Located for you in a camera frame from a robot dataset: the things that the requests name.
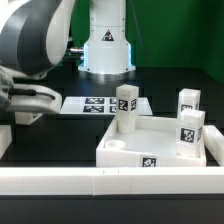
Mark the white marker base plate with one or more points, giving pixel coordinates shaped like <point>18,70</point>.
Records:
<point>99,106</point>

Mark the white square tabletop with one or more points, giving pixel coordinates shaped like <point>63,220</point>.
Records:
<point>153,144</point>

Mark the white U-shaped obstacle fence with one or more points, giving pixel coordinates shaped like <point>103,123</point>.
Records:
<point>111,181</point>

